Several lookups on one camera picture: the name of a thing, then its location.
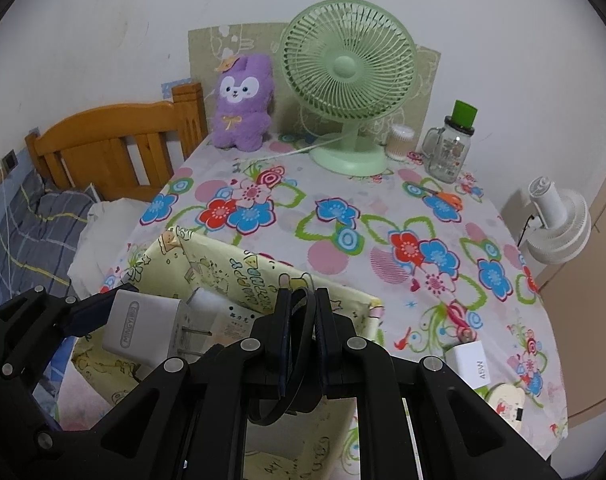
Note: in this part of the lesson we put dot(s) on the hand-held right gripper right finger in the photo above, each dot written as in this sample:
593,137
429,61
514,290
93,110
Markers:
328,350

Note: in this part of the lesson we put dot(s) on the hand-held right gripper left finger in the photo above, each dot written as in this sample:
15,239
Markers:
283,340

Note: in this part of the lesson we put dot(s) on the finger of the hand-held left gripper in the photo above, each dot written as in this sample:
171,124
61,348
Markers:
48,440
85,320

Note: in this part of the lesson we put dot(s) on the black band loop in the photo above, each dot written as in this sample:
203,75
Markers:
303,350

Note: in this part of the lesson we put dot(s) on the white plug adapter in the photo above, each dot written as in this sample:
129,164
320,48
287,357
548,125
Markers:
143,325

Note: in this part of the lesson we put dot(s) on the yellow printed fabric storage box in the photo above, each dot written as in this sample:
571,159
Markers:
233,265

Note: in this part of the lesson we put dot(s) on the white square charger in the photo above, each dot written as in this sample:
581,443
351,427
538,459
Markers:
470,365

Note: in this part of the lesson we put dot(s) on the cream bear-print gadget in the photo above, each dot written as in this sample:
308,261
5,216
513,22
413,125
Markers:
505,402

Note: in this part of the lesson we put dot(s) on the white pillow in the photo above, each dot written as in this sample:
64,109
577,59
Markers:
108,240

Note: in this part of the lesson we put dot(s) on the grey plaid bedding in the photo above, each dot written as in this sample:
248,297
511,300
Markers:
43,230

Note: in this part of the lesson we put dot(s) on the wooden bed headboard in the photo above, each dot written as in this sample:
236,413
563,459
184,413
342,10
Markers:
113,130

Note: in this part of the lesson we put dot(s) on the cotton swab container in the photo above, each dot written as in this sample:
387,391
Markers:
400,144

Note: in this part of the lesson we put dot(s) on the glass mug jar green lid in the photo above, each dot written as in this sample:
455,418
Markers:
450,155

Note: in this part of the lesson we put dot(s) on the purple plush toy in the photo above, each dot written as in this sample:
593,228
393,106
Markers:
243,110

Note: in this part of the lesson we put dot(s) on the white circulator fan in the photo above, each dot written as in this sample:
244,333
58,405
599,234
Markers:
558,225

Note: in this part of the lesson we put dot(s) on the green desk fan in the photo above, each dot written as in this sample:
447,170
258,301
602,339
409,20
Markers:
348,70

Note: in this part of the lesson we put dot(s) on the wall socket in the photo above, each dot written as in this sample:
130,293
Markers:
9,160

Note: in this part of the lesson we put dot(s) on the blue wall sticker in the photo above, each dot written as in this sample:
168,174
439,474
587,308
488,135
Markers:
173,90

